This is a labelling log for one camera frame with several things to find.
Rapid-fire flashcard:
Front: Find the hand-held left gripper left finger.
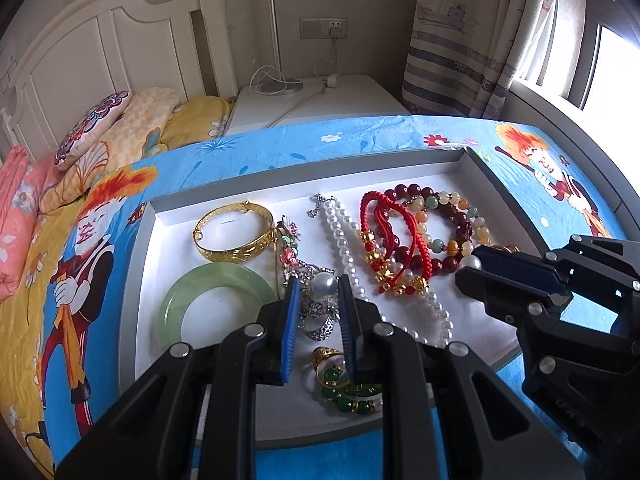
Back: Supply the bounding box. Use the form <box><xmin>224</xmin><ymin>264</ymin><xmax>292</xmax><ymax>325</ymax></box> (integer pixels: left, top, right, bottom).
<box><xmin>55</xmin><ymin>276</ymin><xmax>303</xmax><ymax>480</ymax></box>

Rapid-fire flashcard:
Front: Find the white looped cable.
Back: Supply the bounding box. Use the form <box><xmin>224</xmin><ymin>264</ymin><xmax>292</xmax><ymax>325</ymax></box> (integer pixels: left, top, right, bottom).
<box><xmin>249</xmin><ymin>64</ymin><xmax>286</xmax><ymax>93</ymax></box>

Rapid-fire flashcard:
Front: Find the slim silver desk lamp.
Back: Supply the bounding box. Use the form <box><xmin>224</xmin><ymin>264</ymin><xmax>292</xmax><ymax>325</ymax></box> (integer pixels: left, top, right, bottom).
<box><xmin>256</xmin><ymin>0</ymin><xmax>306</xmax><ymax>95</ymax></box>

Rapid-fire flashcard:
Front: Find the red cord bracelet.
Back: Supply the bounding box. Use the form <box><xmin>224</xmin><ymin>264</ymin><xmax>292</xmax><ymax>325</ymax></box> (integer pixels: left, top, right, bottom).
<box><xmin>359</xmin><ymin>189</ymin><xmax>434</xmax><ymax>295</ymax></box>

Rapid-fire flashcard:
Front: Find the pink floral quilt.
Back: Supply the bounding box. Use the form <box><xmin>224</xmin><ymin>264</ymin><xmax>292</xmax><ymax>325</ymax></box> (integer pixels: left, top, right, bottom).
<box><xmin>0</xmin><ymin>145</ymin><xmax>62</xmax><ymax>305</ymax></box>

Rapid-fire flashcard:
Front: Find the yellow floral bed sheet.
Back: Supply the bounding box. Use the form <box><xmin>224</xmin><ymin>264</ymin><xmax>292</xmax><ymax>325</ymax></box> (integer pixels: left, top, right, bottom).
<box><xmin>0</xmin><ymin>195</ymin><xmax>108</xmax><ymax>478</ymax></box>

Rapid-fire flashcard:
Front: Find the dark framed window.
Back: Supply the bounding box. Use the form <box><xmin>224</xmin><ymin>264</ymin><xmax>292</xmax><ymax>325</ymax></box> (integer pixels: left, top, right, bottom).
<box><xmin>514</xmin><ymin>0</ymin><xmax>640</xmax><ymax>127</ymax></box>

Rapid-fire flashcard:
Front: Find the blue cartoon printed blanket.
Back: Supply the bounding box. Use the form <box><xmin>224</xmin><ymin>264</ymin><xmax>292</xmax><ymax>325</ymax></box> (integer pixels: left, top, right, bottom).
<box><xmin>37</xmin><ymin>114</ymin><xmax>632</xmax><ymax>480</ymax></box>

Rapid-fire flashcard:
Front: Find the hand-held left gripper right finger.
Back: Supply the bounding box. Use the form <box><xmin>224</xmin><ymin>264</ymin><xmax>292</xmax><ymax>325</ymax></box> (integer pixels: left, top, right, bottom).
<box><xmin>337</xmin><ymin>274</ymin><xmax>586</xmax><ymax>480</ymax></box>

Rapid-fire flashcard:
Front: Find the white wooden headboard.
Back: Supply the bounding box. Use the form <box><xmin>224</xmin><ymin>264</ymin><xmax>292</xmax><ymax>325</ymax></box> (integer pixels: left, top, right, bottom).
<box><xmin>0</xmin><ymin>0</ymin><xmax>239</xmax><ymax>153</ymax></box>

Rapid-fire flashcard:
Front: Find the grey cardboard tray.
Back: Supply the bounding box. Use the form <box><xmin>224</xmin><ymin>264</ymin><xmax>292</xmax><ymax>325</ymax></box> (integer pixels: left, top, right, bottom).
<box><xmin>122</xmin><ymin>145</ymin><xmax>557</xmax><ymax>450</ymax></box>

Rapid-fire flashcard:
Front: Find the gold bangle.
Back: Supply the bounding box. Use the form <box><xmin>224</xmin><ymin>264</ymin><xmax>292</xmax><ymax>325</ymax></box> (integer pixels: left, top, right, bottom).
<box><xmin>193</xmin><ymin>202</ymin><xmax>277</xmax><ymax>264</ymax></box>

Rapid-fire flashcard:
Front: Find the printed curtain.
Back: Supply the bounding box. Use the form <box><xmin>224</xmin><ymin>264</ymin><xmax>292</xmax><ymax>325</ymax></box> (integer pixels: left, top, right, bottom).
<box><xmin>401</xmin><ymin>0</ymin><xmax>567</xmax><ymax>121</ymax></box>

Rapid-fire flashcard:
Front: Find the white pearl necklace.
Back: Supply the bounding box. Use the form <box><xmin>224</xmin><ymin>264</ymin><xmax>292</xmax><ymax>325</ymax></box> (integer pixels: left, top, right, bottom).
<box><xmin>309</xmin><ymin>194</ymin><xmax>452</xmax><ymax>348</ymax></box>

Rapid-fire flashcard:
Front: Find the multicolour bead bracelet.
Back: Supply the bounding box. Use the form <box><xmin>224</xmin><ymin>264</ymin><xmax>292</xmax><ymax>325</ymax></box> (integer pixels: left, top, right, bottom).
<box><xmin>406</xmin><ymin>191</ymin><xmax>495</xmax><ymax>261</ymax></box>

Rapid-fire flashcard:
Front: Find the yellow fan-print pillow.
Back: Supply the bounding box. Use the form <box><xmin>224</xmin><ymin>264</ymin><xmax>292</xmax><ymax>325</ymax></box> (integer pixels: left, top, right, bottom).
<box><xmin>39</xmin><ymin>88</ymin><xmax>182</xmax><ymax>214</ymax></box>

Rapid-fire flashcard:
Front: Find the flower brooch chain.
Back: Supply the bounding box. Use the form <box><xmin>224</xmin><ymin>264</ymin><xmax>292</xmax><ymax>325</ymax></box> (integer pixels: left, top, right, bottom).
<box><xmin>274</xmin><ymin>214</ymin><xmax>302</xmax><ymax>283</ymax></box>

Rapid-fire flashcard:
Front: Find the white nightstand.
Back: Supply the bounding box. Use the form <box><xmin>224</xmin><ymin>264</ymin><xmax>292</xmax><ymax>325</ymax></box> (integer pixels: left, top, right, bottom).
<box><xmin>223</xmin><ymin>73</ymin><xmax>406</xmax><ymax>137</ymax></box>

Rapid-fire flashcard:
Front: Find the wall socket panel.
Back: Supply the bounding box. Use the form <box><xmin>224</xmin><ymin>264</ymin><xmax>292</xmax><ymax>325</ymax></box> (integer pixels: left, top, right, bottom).
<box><xmin>299</xmin><ymin>16</ymin><xmax>348</xmax><ymax>40</ymax></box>

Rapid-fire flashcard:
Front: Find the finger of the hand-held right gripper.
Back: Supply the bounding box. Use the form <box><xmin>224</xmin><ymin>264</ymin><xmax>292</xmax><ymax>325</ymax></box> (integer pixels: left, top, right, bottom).
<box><xmin>455</xmin><ymin>266</ymin><xmax>640</xmax><ymax>402</ymax></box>
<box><xmin>472</xmin><ymin>234</ymin><xmax>640</xmax><ymax>322</ymax></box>

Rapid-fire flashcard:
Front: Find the dark red bead bracelet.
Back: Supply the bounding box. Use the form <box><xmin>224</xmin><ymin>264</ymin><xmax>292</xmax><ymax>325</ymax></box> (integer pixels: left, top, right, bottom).
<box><xmin>379</xmin><ymin>182</ymin><xmax>482</xmax><ymax>302</ymax></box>

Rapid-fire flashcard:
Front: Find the white charger with cable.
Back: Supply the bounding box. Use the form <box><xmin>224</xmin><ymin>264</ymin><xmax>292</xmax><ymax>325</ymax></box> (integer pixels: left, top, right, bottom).
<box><xmin>270</xmin><ymin>30</ymin><xmax>343</xmax><ymax>130</ymax></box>

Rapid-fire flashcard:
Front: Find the green jade bangle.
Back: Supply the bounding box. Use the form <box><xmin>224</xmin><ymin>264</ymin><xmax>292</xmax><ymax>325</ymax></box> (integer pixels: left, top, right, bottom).
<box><xmin>159</xmin><ymin>265</ymin><xmax>279</xmax><ymax>357</ymax></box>

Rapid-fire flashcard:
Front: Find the embroidered floral pillow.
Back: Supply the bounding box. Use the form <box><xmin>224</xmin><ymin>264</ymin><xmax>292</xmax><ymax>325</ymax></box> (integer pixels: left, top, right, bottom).
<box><xmin>53</xmin><ymin>90</ymin><xmax>130</xmax><ymax>171</ymax></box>

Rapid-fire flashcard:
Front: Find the green bead bracelet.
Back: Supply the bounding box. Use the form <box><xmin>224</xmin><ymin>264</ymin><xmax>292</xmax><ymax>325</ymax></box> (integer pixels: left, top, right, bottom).
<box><xmin>318</xmin><ymin>381</ymin><xmax>385</xmax><ymax>417</ymax></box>

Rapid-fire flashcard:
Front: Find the silver pearl brooch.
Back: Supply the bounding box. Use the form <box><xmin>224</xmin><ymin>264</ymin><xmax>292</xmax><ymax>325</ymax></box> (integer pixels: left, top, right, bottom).
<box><xmin>299</xmin><ymin>264</ymin><xmax>343</xmax><ymax>342</ymax></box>

